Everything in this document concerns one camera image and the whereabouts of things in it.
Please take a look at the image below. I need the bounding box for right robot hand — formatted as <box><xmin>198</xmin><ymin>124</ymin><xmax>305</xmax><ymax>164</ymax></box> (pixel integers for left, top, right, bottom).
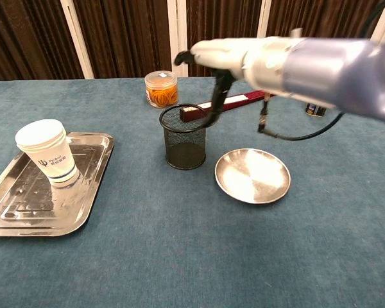
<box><xmin>174</xmin><ymin>38</ymin><xmax>251</xmax><ymax>128</ymax></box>

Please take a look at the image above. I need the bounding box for black cup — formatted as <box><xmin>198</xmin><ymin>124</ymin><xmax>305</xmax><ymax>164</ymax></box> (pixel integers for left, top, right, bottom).
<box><xmin>159</xmin><ymin>103</ymin><xmax>208</xmax><ymax>171</ymax></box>

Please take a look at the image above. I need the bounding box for white paper cup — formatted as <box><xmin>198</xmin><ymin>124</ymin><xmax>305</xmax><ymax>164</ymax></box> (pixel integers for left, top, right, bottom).
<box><xmin>15</xmin><ymin>119</ymin><xmax>81</xmax><ymax>184</ymax></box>

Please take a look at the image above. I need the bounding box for dark red long box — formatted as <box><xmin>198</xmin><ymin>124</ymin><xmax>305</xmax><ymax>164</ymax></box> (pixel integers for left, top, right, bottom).
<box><xmin>178</xmin><ymin>90</ymin><xmax>275</xmax><ymax>123</ymax></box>

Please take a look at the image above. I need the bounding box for clear jar of rubber bands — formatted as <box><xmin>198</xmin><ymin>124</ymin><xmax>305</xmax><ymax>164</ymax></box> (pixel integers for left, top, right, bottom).
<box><xmin>144</xmin><ymin>71</ymin><xmax>179</xmax><ymax>109</ymax></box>

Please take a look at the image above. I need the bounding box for dark brown pleated curtain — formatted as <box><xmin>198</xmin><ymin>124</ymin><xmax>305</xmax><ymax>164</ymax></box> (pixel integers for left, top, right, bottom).
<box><xmin>0</xmin><ymin>0</ymin><xmax>385</xmax><ymax>83</ymax></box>

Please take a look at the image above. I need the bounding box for black tin can gold lid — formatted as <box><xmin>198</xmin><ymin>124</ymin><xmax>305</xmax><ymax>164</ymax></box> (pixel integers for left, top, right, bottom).
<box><xmin>304</xmin><ymin>101</ymin><xmax>327</xmax><ymax>118</ymax></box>

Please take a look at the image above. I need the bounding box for round steel plate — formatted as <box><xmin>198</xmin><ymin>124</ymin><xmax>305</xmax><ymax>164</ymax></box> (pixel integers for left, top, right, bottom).
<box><xmin>214</xmin><ymin>148</ymin><xmax>291</xmax><ymax>205</ymax></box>

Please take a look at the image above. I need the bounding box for blue table cloth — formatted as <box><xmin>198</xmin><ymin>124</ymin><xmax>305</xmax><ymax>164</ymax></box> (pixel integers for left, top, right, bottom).
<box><xmin>0</xmin><ymin>76</ymin><xmax>385</xmax><ymax>308</ymax></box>

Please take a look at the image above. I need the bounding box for rectangular steel tray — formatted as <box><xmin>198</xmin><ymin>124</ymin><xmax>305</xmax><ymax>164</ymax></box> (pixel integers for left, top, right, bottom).
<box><xmin>0</xmin><ymin>132</ymin><xmax>115</xmax><ymax>237</ymax></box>

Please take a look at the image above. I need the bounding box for white frame post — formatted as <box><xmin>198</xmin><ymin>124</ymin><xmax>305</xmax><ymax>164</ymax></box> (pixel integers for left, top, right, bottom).
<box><xmin>256</xmin><ymin>0</ymin><xmax>272</xmax><ymax>39</ymax></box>
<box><xmin>370</xmin><ymin>0</ymin><xmax>385</xmax><ymax>42</ymax></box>
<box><xmin>60</xmin><ymin>0</ymin><xmax>95</xmax><ymax>80</ymax></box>
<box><xmin>166</xmin><ymin>0</ymin><xmax>189</xmax><ymax>78</ymax></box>

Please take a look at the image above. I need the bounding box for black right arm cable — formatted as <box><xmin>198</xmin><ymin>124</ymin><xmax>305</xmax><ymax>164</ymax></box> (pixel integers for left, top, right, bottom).
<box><xmin>257</xmin><ymin>92</ymin><xmax>345</xmax><ymax>142</ymax></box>

